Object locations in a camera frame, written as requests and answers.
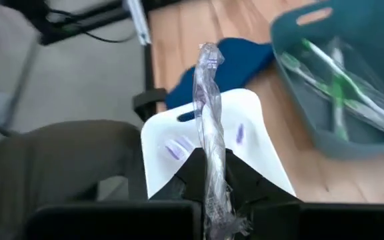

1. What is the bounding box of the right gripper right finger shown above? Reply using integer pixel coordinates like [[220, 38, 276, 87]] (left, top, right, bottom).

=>
[[225, 149, 384, 240]]

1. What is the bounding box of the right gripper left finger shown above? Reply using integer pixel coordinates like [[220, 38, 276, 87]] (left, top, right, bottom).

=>
[[25, 148, 209, 240]]

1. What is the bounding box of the green toothbrush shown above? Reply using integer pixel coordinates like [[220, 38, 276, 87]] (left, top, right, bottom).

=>
[[279, 51, 384, 138], [330, 46, 350, 141], [300, 37, 384, 129]]

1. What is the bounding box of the purple toothbrush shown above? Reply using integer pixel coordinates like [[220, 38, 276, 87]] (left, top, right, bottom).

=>
[[191, 41, 250, 240]]

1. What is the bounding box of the white plastic tray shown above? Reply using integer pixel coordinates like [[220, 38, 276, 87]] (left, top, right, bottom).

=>
[[141, 88, 297, 201]]

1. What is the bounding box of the dark blue cloth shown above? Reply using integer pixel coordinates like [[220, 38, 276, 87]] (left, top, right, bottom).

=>
[[164, 37, 276, 123]]

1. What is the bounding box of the silver metal bar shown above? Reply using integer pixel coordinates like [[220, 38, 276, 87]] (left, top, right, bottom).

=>
[[124, 0, 152, 47]]

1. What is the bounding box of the teal plastic bin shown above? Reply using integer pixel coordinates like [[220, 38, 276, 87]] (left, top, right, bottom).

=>
[[269, 0, 384, 161]]

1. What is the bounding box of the thin black floor cable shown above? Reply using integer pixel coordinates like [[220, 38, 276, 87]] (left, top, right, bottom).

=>
[[47, 8, 137, 44]]

